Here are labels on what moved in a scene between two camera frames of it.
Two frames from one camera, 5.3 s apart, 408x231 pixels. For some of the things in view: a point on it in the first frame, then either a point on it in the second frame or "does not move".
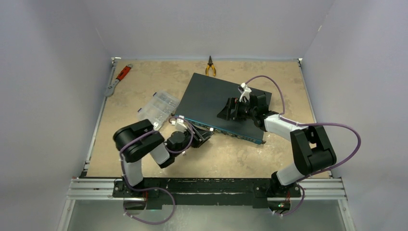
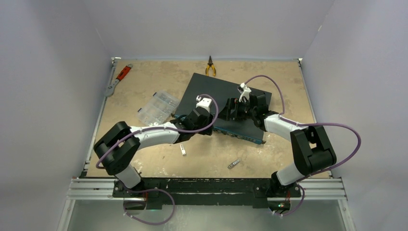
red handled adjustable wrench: x=109 y=91 does not move
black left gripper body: x=197 y=139 -> x=208 y=121
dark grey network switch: x=203 y=99 does not move
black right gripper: x=225 y=113 does not move
